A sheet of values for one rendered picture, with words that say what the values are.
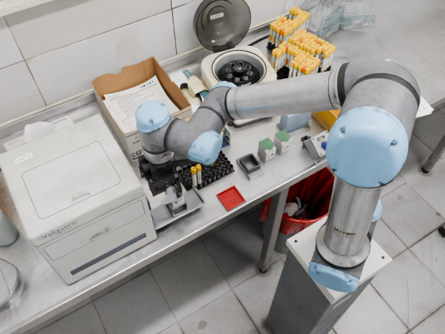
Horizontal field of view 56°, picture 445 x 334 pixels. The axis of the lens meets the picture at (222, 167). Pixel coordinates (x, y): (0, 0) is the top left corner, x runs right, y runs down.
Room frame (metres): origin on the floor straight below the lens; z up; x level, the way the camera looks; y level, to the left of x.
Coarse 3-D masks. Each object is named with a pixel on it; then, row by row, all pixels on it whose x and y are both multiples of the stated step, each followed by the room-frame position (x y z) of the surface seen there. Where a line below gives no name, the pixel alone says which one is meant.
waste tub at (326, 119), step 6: (312, 114) 1.04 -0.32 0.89; (318, 114) 1.01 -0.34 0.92; (324, 114) 0.99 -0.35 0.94; (330, 114) 0.97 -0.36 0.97; (336, 114) 1.04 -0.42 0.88; (318, 120) 1.01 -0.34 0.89; (324, 120) 0.98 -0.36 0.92; (330, 120) 0.96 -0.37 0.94; (324, 126) 0.98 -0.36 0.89; (330, 126) 0.95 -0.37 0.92
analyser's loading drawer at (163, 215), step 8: (192, 192) 0.68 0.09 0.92; (192, 200) 0.65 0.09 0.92; (200, 200) 0.65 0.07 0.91; (160, 208) 0.63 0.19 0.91; (168, 208) 0.62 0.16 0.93; (184, 208) 0.63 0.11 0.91; (192, 208) 0.63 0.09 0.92; (152, 216) 0.60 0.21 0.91; (160, 216) 0.60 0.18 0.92; (168, 216) 0.60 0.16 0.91; (176, 216) 0.60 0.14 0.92; (160, 224) 0.57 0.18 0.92
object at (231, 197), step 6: (234, 186) 0.73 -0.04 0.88; (222, 192) 0.70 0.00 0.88; (228, 192) 0.71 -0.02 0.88; (234, 192) 0.71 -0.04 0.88; (222, 198) 0.69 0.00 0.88; (228, 198) 0.69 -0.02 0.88; (234, 198) 0.69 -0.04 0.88; (240, 198) 0.69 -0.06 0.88; (222, 204) 0.66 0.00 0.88; (228, 204) 0.66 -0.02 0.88; (234, 204) 0.66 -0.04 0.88; (240, 204) 0.66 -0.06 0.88; (228, 210) 0.64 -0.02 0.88
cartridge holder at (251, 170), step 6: (246, 156) 0.83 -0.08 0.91; (252, 156) 0.83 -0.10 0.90; (240, 162) 0.81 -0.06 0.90; (246, 162) 0.82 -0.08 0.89; (252, 162) 0.82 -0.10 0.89; (258, 162) 0.80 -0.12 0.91; (246, 168) 0.78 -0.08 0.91; (252, 168) 0.78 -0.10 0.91; (258, 168) 0.79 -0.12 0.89; (246, 174) 0.77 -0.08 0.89; (252, 174) 0.77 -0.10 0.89; (258, 174) 0.77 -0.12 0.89
